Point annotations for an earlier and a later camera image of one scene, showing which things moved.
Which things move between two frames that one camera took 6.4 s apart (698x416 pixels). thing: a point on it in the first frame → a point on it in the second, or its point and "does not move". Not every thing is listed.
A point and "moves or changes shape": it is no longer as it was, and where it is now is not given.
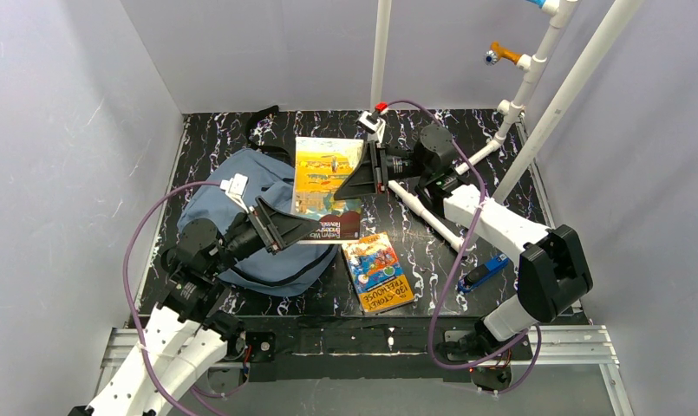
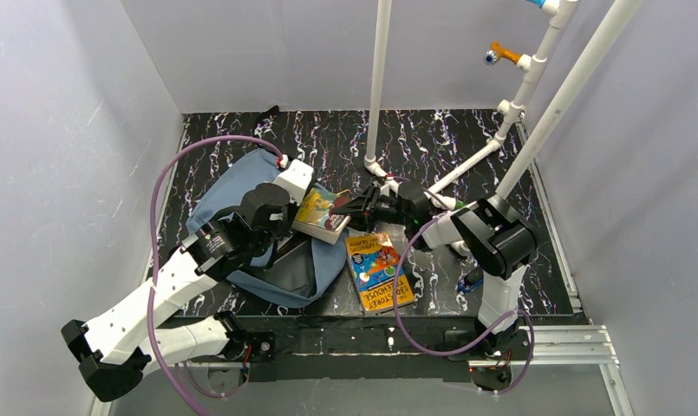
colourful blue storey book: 376,274 does not move
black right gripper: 375,167 → 373,203
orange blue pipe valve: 492,56 does not move
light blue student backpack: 237,181 moves or changes shape
